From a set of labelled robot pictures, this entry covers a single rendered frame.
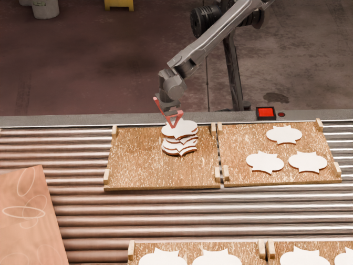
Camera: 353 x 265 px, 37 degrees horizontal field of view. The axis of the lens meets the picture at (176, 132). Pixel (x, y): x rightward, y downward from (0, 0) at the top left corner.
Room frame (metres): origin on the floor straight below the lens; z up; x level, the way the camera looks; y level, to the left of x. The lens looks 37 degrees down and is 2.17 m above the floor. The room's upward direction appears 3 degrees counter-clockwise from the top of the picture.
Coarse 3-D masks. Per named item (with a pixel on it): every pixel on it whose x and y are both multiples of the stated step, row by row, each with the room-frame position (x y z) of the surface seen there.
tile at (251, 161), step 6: (252, 156) 1.47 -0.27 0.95; (258, 156) 1.47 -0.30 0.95; (264, 156) 1.47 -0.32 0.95; (270, 156) 1.47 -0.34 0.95; (276, 156) 1.47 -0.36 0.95; (246, 162) 1.45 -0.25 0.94; (252, 162) 1.44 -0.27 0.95; (258, 162) 1.44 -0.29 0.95; (264, 162) 1.44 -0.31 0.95; (270, 162) 1.43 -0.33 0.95; (276, 162) 1.43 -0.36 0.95; (282, 162) 1.43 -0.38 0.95; (258, 168) 1.41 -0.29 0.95; (264, 168) 1.40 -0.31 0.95; (270, 168) 1.40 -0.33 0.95; (276, 168) 1.40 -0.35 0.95; (282, 168) 1.41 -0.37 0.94; (270, 174) 1.38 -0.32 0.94
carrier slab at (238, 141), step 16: (224, 128) 1.67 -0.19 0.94; (240, 128) 1.66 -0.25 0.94; (256, 128) 1.66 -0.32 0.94; (272, 128) 1.65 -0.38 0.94; (304, 128) 1.64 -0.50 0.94; (224, 144) 1.57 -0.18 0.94; (240, 144) 1.56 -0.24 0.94; (256, 144) 1.56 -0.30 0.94; (272, 144) 1.55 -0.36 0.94; (288, 144) 1.55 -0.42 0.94; (304, 144) 1.54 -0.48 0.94; (320, 144) 1.54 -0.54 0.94; (224, 160) 1.47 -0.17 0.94; (240, 160) 1.47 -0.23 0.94; (240, 176) 1.38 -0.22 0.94; (256, 176) 1.38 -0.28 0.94; (272, 176) 1.37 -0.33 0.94; (288, 176) 1.37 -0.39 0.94; (304, 176) 1.36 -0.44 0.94; (320, 176) 1.36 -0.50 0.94
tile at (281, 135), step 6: (288, 126) 1.65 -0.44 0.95; (270, 132) 1.61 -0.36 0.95; (276, 132) 1.61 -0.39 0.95; (282, 132) 1.61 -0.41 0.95; (288, 132) 1.61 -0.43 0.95; (294, 132) 1.61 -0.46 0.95; (300, 132) 1.60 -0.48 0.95; (270, 138) 1.58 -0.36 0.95; (276, 138) 1.57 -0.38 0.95; (282, 138) 1.57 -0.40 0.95; (288, 138) 1.57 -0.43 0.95; (294, 138) 1.57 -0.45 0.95; (300, 138) 1.58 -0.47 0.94; (282, 144) 1.55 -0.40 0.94; (294, 144) 1.54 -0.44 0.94
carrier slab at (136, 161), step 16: (128, 128) 1.70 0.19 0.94; (144, 128) 1.69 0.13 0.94; (160, 128) 1.69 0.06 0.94; (208, 128) 1.67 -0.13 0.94; (112, 144) 1.60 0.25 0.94; (128, 144) 1.59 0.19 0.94; (144, 144) 1.59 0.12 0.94; (160, 144) 1.58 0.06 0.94; (208, 144) 1.57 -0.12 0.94; (112, 160) 1.50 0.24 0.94; (128, 160) 1.49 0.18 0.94; (144, 160) 1.49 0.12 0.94; (160, 160) 1.49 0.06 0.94; (176, 160) 1.48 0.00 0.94; (192, 160) 1.48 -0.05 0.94; (208, 160) 1.47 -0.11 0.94; (112, 176) 1.41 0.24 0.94; (128, 176) 1.41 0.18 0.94; (144, 176) 1.40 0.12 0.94; (160, 176) 1.40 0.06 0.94; (176, 176) 1.39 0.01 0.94; (192, 176) 1.39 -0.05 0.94; (208, 176) 1.39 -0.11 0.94
